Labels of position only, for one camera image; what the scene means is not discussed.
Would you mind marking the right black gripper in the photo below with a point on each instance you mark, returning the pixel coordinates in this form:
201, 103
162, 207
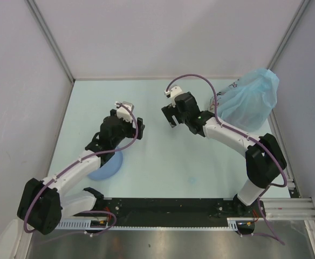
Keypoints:
169, 111

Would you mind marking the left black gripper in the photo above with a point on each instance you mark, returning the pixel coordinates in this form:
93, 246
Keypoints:
131, 130

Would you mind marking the light blue plastic bag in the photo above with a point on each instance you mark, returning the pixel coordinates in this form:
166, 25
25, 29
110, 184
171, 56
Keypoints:
247, 102

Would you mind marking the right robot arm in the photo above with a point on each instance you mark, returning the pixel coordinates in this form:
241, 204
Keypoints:
264, 158

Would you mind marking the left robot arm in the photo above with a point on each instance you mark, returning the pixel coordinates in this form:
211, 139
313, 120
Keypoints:
40, 207

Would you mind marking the blue plastic plate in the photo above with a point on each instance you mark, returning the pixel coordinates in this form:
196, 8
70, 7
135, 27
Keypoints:
108, 169

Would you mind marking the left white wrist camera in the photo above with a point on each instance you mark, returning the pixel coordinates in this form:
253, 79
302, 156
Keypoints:
124, 111

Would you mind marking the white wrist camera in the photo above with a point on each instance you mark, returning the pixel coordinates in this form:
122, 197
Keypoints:
172, 93
124, 111

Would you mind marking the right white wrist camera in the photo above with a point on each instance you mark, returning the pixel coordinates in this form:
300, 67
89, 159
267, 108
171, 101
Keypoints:
172, 93

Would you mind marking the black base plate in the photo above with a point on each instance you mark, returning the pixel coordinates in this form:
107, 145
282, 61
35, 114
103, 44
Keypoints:
172, 212

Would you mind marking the right slotted cable duct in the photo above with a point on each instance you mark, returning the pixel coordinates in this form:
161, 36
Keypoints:
240, 223

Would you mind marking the white slotted cable duct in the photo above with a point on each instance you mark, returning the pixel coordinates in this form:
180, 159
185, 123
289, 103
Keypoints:
82, 224

